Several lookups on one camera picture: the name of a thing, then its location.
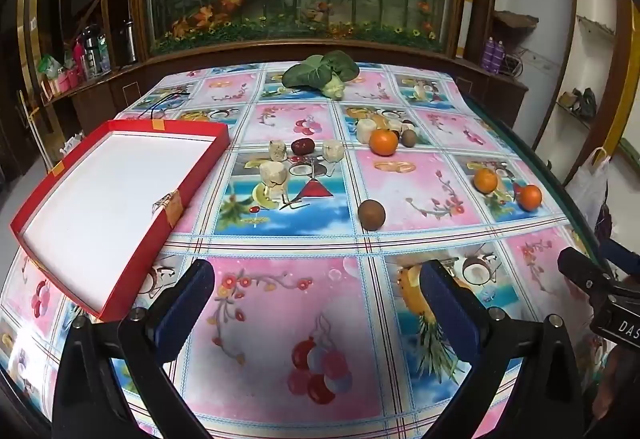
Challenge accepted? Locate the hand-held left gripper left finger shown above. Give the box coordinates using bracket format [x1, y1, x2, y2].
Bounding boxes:
[52, 259, 216, 439]

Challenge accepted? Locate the dark shoe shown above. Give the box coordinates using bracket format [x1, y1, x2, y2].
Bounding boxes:
[575, 88, 598, 120]

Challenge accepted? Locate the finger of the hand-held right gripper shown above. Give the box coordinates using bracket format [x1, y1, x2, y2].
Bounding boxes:
[597, 239, 640, 272]
[557, 246, 621, 307]

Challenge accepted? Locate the black thermos flask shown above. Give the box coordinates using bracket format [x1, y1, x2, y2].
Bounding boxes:
[81, 25, 101, 78]

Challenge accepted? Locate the red cardboard box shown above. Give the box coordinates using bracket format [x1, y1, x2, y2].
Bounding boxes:
[10, 120, 231, 323]

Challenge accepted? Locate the white plastic bag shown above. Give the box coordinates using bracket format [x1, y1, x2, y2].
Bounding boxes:
[565, 146, 613, 230]

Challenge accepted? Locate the dark wooden cabinet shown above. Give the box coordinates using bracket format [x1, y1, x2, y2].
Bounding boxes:
[40, 39, 531, 132]

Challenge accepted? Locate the pink bottle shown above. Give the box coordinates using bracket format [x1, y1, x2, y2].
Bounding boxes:
[71, 44, 86, 82]

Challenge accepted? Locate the silver thermos flask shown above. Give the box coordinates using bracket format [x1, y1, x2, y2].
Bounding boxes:
[121, 20, 138, 64]

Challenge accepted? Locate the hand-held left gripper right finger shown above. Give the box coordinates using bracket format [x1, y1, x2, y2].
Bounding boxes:
[419, 260, 583, 439]

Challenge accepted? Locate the green bok choy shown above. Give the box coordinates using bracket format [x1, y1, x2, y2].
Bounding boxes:
[281, 50, 361, 100]

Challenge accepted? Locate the brown wooden wall shelf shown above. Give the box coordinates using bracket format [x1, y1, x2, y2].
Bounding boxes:
[492, 10, 540, 30]

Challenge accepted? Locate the dark purple bag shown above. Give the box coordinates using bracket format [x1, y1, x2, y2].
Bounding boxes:
[594, 203, 615, 260]

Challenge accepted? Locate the orange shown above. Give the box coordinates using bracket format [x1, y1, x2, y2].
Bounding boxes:
[473, 167, 499, 194]
[517, 184, 543, 212]
[369, 129, 400, 157]

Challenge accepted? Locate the green snack bag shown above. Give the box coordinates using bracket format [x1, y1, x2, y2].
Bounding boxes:
[37, 55, 63, 80]

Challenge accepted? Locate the large brown kiwi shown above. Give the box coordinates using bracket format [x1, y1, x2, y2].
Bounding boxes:
[357, 199, 386, 231]

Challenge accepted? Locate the tangled cable bundle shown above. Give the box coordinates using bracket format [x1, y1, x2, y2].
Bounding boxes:
[502, 48, 531, 77]

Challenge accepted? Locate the black cord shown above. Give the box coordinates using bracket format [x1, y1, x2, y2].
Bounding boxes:
[140, 89, 193, 122]

